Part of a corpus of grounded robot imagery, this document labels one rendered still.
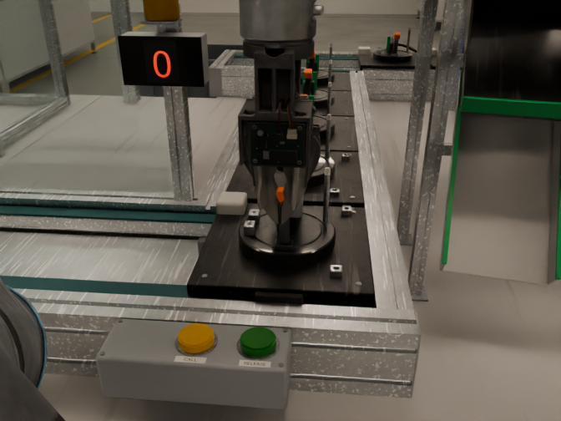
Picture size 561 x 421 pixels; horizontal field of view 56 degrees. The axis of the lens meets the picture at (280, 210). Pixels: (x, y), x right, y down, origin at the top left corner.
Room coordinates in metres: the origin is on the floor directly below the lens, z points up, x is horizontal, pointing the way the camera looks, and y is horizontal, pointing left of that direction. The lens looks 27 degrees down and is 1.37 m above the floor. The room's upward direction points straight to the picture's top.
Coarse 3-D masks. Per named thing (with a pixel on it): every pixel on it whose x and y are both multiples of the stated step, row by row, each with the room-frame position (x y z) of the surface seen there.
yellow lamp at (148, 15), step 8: (144, 0) 0.79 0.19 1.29; (152, 0) 0.78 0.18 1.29; (160, 0) 0.78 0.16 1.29; (168, 0) 0.79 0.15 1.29; (176, 0) 0.80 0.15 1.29; (144, 8) 0.79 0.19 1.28; (152, 8) 0.78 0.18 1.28; (160, 8) 0.78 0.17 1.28; (168, 8) 0.79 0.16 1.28; (176, 8) 0.80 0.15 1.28; (144, 16) 0.80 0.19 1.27; (152, 16) 0.78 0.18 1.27; (160, 16) 0.78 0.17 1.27; (168, 16) 0.79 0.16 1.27; (176, 16) 0.80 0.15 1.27
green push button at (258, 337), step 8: (256, 328) 0.47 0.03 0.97; (264, 328) 0.47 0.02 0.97; (240, 336) 0.46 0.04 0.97; (248, 336) 0.46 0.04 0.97; (256, 336) 0.46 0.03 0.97; (264, 336) 0.46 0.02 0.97; (272, 336) 0.46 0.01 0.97; (240, 344) 0.45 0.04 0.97; (248, 344) 0.45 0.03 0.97; (256, 344) 0.45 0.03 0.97; (264, 344) 0.45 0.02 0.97; (272, 344) 0.45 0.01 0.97; (248, 352) 0.44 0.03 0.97; (256, 352) 0.44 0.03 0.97; (264, 352) 0.44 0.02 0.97
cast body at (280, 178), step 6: (282, 168) 0.66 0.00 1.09; (276, 174) 0.65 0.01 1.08; (282, 174) 0.65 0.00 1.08; (276, 180) 0.65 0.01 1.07; (282, 180) 0.65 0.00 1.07; (282, 186) 0.65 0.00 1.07; (300, 204) 0.64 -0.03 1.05; (300, 210) 0.64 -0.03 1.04; (294, 216) 0.64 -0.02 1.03; (300, 216) 0.64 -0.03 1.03
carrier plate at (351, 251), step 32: (224, 224) 0.72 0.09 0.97; (352, 224) 0.72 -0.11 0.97; (224, 256) 0.63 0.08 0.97; (352, 256) 0.63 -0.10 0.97; (192, 288) 0.56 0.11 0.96; (224, 288) 0.56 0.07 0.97; (256, 288) 0.56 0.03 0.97; (288, 288) 0.55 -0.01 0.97; (320, 288) 0.55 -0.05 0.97; (352, 288) 0.55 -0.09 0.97
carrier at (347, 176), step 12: (324, 156) 0.96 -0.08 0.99; (336, 156) 1.01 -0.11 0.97; (240, 168) 0.95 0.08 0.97; (324, 168) 0.90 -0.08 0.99; (336, 168) 0.95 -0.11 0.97; (348, 168) 0.95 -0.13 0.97; (360, 168) 0.95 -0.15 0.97; (240, 180) 0.89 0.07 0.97; (252, 180) 0.89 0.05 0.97; (312, 180) 0.86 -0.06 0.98; (324, 180) 0.87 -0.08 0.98; (336, 180) 0.89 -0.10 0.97; (348, 180) 0.89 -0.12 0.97; (360, 180) 0.89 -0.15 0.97; (252, 192) 0.84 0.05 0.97; (312, 192) 0.84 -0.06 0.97; (348, 192) 0.84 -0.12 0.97; (360, 192) 0.84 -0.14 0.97; (312, 204) 0.80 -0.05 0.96; (336, 204) 0.80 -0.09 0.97; (348, 204) 0.80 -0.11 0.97; (360, 204) 0.80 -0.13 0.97
